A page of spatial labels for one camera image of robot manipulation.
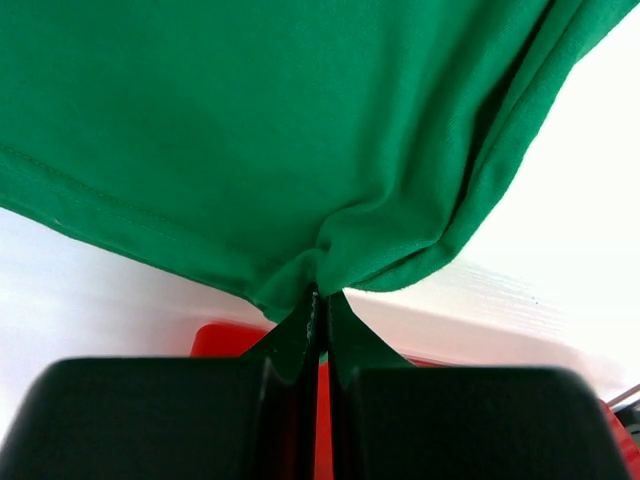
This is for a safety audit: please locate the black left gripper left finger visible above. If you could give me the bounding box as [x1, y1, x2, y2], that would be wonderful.
[1, 287, 320, 479]

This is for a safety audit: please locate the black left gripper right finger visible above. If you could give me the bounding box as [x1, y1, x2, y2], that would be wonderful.
[326, 294, 630, 479]

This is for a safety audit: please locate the green t shirt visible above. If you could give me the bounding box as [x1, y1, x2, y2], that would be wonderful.
[1, 1, 634, 320]

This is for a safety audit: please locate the red plastic bin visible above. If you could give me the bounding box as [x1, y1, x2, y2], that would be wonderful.
[191, 321, 639, 480]

